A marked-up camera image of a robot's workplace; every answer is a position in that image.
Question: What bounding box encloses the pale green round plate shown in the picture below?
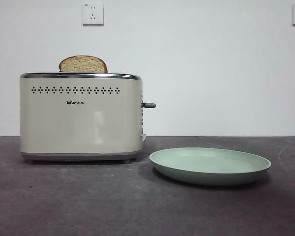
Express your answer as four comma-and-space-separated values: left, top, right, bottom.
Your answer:
149, 147, 272, 185

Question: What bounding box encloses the cream two-slot toaster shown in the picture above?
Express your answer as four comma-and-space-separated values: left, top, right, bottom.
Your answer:
20, 72, 146, 165

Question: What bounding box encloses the large bread slice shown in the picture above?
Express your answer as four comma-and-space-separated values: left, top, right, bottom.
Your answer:
59, 56, 108, 73

